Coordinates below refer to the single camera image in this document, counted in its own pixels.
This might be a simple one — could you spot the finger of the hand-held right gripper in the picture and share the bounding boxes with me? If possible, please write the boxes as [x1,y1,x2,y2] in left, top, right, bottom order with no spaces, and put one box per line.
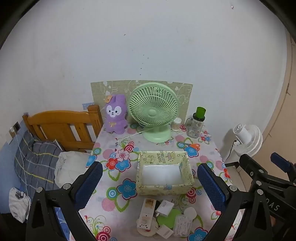
[270,152,296,184]
[239,154,269,179]

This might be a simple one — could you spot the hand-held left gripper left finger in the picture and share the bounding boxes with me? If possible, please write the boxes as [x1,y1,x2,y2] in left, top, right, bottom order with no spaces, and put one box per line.
[25,161,103,241]

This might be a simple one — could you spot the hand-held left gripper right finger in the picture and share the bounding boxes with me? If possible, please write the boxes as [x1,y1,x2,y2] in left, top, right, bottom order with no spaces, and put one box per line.
[197,162,275,241]

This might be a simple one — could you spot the white round pad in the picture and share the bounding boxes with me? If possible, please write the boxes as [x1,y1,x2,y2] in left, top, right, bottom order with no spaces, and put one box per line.
[183,207,197,219]

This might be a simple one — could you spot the clear plastic packet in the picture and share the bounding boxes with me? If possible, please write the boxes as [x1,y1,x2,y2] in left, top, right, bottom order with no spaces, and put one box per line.
[173,214,193,237]

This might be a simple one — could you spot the yellow printed storage box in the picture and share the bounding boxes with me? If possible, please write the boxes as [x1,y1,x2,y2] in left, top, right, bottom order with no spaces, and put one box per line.
[136,150,195,195]

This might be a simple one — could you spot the green round disc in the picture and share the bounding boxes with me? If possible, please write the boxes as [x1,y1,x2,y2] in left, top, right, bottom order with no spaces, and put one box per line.
[157,209,182,230]

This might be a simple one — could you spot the white charger adapter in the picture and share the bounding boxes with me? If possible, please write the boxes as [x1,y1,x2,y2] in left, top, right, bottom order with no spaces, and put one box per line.
[155,200,174,217]

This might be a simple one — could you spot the white box with tan label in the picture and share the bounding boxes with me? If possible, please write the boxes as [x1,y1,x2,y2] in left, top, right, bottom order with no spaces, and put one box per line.
[139,198,156,220]

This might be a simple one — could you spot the small white adapter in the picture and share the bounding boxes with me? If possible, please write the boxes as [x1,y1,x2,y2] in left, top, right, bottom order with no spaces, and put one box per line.
[156,224,174,238]

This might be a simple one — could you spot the cream round case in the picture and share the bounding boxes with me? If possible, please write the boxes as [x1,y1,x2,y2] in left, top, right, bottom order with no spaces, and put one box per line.
[136,218,160,237]

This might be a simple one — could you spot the white standing fan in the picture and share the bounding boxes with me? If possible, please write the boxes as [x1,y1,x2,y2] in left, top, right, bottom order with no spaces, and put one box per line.
[232,124,263,158]

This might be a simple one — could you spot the white cloth bundle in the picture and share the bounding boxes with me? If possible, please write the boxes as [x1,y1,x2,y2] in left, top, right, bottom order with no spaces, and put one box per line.
[55,151,93,189]

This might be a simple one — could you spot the beige door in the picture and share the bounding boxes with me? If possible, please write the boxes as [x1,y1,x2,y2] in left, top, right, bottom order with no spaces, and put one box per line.
[261,30,296,163]

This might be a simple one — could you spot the grey plaid blanket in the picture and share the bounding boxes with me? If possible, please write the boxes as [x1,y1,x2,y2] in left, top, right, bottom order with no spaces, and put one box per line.
[14,130,65,195]

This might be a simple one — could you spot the glass mug with green lid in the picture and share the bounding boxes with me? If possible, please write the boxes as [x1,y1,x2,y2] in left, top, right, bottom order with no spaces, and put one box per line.
[185,107,206,139]

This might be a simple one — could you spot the cotton swab jar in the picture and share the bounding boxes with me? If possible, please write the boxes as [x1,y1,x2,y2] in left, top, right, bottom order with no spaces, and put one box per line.
[171,117,183,131]

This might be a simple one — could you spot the purple plush bunny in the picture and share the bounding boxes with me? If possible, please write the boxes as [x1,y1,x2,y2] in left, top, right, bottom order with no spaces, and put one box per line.
[102,94,128,134]

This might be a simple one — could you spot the wooden chair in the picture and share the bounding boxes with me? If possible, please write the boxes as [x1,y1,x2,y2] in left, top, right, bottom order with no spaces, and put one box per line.
[22,105,104,153]

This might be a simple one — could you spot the white patterned cloth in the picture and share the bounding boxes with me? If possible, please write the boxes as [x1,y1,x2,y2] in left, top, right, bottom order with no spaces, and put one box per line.
[9,188,31,223]

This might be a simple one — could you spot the light blue sheet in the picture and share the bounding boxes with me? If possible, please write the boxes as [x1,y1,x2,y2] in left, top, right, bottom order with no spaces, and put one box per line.
[0,133,30,215]

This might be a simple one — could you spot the printed cardboard panel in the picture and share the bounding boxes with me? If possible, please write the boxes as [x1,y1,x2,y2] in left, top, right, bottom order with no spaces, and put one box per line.
[91,80,193,118]

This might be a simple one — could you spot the green desk fan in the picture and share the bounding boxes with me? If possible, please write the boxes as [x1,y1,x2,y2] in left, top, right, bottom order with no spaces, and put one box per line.
[128,83,179,143]

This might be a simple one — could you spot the black fan cable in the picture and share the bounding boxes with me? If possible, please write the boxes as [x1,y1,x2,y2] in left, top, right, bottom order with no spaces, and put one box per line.
[225,139,237,163]

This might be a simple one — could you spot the orange handled scissors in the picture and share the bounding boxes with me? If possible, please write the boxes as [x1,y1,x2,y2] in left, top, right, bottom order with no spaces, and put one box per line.
[178,141,201,150]

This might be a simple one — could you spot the white fan cable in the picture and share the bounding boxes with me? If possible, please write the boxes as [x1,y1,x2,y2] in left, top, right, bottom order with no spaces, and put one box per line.
[120,130,148,142]

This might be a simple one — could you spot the white hanging cable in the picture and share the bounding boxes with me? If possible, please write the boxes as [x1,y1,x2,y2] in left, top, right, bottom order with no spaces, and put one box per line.
[13,131,31,209]

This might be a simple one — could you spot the wall socket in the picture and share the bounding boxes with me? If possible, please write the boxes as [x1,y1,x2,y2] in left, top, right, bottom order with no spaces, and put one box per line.
[9,122,21,137]

